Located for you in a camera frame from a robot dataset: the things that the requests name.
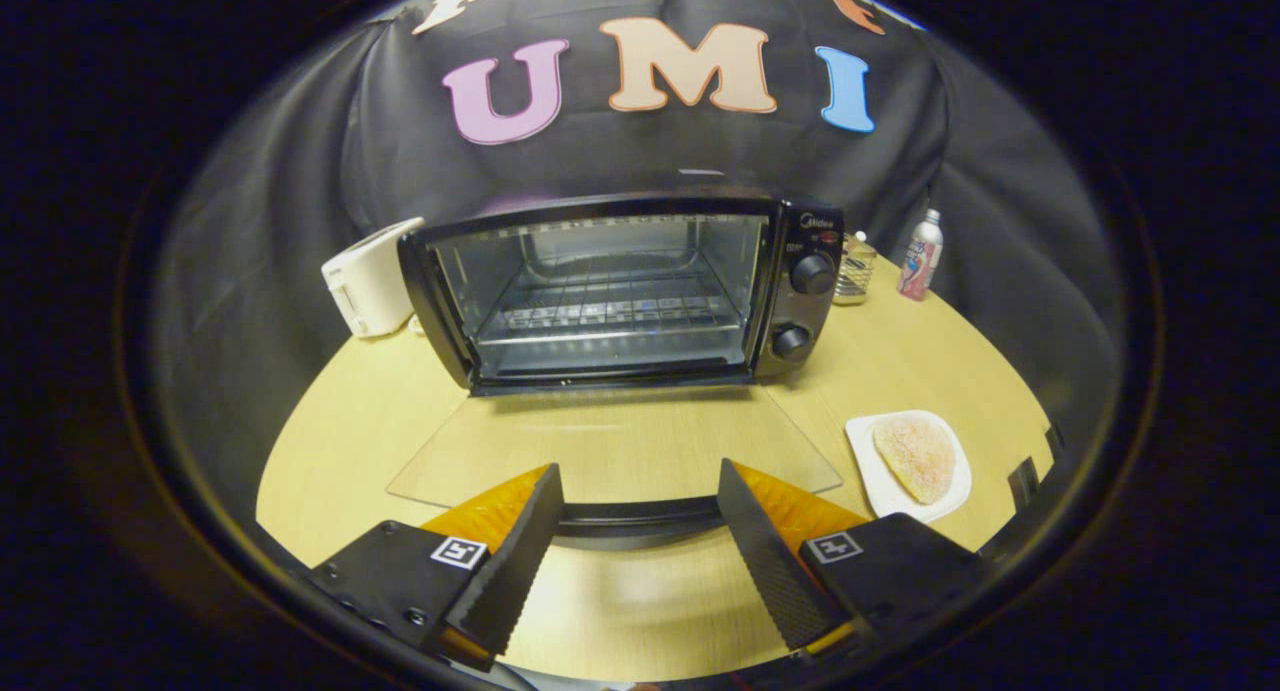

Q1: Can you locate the white bread toaster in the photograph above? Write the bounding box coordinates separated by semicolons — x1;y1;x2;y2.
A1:
320;216;427;340

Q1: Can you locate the clear glass toothpick holder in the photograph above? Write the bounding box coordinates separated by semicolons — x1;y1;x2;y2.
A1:
832;232;880;307

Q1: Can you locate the silver bottle with pink label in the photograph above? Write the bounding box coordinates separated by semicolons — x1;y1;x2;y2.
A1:
896;208;945;303

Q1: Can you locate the black toaster oven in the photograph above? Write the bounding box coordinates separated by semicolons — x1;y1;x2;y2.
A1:
386;191;847;553

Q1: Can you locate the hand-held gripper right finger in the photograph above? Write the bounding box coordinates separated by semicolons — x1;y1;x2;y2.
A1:
717;458;993;664

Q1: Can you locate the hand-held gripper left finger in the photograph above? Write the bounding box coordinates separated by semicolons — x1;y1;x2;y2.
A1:
305;463;564;672

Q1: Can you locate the sugar-coated doughnut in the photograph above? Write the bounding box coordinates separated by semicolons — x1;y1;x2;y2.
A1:
872;415;959;506

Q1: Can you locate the white square plate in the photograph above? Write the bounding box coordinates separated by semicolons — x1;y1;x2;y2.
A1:
844;409;974;525

